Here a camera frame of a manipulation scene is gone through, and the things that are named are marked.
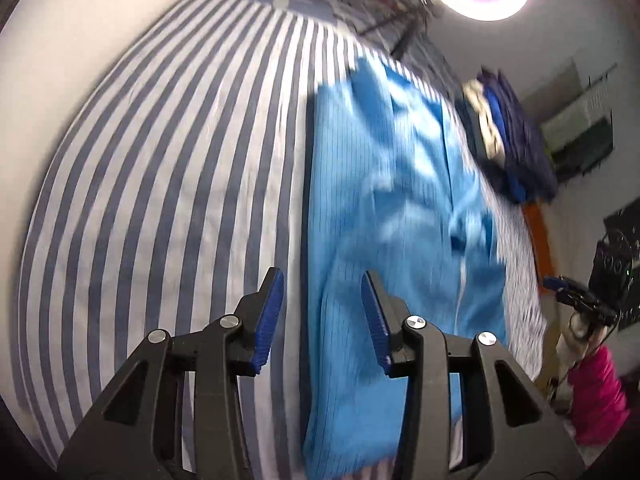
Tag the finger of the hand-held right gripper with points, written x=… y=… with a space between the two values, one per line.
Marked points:
x=575 y=295

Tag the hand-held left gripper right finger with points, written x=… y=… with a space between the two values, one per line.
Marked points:
x=375 y=325

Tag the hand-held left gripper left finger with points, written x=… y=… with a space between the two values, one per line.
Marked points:
x=267 y=320

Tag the light blue garment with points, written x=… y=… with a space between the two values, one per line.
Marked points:
x=380 y=200

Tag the person's right hand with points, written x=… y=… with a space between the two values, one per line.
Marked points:
x=585 y=332

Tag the window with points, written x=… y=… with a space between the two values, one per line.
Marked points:
x=625 y=220

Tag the orange bench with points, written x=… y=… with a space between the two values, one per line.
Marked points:
x=540 y=240

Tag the navy garment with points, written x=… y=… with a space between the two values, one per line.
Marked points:
x=535 y=155

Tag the striped towel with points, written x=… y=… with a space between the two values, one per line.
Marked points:
x=570 y=125

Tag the royal blue garment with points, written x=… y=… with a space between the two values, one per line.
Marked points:
x=502 y=135

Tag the striped quilt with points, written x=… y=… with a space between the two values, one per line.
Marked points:
x=175 y=160

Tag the beige patterned garment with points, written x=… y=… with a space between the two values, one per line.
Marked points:
x=482 y=110

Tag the black light tripod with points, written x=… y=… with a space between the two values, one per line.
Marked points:
x=405 y=42

